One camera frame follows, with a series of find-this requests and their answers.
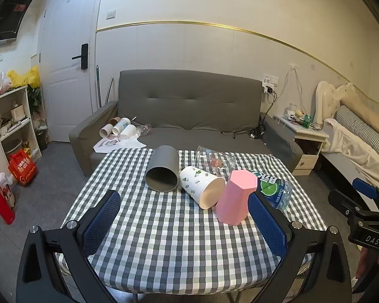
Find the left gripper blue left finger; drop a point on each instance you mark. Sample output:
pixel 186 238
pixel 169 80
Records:
pixel 96 222

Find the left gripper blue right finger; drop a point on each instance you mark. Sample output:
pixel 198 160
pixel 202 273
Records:
pixel 272 224

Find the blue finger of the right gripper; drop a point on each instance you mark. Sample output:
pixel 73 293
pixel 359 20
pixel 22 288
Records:
pixel 342 203
pixel 364 188

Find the pink hexagonal cup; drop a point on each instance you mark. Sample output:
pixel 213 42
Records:
pixel 232 207

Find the white paper cup green print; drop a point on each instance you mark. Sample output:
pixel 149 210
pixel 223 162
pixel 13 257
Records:
pixel 204 187

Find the clear plastic cup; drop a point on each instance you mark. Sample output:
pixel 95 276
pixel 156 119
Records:
pixel 214 162

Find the grey cylindrical cup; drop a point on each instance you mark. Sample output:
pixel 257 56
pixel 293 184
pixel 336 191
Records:
pixel 162 173

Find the white paper cup on sofa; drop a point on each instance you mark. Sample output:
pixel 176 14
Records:
pixel 106 131

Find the white printed cup on sofa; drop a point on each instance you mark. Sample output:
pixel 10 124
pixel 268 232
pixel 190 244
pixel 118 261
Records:
pixel 120 126

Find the orange gloved hand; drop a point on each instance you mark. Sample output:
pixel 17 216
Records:
pixel 366 261

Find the blue plastic water bottle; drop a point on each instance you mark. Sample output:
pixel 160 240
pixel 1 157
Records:
pixel 277 191

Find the striped grey pillow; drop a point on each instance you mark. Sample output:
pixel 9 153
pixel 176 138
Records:
pixel 358 127

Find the bed with white sheets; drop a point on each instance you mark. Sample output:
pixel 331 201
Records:
pixel 343 144

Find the checkered tablecloth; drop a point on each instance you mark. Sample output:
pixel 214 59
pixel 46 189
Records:
pixel 163 242

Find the cream bedside table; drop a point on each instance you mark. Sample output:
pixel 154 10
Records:
pixel 309 140

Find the green bottle on nightstand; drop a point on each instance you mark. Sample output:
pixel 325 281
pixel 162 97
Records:
pixel 306 121

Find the white paper sheet on sofa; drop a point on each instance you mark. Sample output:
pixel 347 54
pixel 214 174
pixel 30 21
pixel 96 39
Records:
pixel 111 143

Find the red shopping bag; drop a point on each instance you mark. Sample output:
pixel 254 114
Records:
pixel 22 167

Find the empty clear bottle on sofa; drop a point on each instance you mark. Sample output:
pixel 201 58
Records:
pixel 143 129

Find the grey fabric sofa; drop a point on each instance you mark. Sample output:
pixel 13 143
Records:
pixel 187 109

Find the white open shelf unit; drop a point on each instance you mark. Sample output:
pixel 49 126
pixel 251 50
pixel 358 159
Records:
pixel 16 124

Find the yellow plastic bag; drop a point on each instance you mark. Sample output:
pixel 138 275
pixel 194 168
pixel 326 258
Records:
pixel 30 78

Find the white door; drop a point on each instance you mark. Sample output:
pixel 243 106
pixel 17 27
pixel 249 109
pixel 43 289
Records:
pixel 66 89

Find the black range hood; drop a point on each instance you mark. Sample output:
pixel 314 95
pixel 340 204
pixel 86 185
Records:
pixel 11 15

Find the white wall socket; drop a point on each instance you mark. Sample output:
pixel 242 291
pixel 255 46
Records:
pixel 269 83

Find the black door handle lock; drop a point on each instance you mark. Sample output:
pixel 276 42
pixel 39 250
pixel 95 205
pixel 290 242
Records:
pixel 83 56

